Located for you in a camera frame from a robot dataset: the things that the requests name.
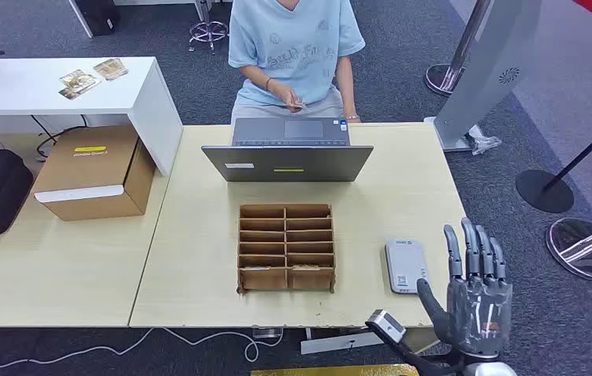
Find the black stanchion post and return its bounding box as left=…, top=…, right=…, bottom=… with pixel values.
left=515, top=109, right=592, bottom=215

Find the white desk foot plate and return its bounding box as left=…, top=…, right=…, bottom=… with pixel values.
left=300, top=331, right=385, bottom=356

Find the black cable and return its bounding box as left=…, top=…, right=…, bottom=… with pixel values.
left=30, top=114, right=89, bottom=159

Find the cardboard card organiser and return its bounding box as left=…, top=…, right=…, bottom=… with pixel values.
left=236, top=202, right=337, bottom=295

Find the grey laptop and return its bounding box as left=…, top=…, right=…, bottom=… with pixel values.
left=201, top=117, right=375, bottom=183

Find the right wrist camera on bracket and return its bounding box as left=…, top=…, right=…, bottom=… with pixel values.
left=364, top=309, right=463, bottom=376

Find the silver kiosk stand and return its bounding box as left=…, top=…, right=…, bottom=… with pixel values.
left=433, top=0, right=546, bottom=153

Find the chrome stool base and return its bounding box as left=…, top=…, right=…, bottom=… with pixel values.
left=188, top=0, right=229, bottom=53

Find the grey card reader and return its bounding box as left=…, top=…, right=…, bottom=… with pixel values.
left=384, top=238, right=431, bottom=295

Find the clear plastic wrap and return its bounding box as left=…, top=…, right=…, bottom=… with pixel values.
left=464, top=124, right=503, bottom=156

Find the white floor cable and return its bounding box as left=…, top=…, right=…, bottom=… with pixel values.
left=0, top=327, right=284, bottom=371

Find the gold floor tape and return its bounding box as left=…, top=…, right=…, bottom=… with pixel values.
left=250, top=363, right=421, bottom=376

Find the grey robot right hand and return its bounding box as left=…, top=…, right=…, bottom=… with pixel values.
left=416, top=217, right=514, bottom=359

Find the brown cardboard box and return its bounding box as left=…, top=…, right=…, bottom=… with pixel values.
left=31, top=124, right=157, bottom=222

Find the grey power adapter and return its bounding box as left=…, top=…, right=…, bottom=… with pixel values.
left=252, top=327, right=284, bottom=341

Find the person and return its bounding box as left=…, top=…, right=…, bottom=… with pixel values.
left=227, top=0, right=367, bottom=125

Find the white side table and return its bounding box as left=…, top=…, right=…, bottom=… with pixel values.
left=0, top=56, right=184, bottom=178

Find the chrome stanchion post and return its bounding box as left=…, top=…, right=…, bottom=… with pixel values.
left=424, top=0, right=492, bottom=98
left=545, top=215, right=592, bottom=281

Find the person's right hand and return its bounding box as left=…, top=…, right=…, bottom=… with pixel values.
left=274, top=84, right=308, bottom=113

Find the black computer tower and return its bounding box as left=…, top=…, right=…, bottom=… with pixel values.
left=74, top=0, right=121, bottom=38

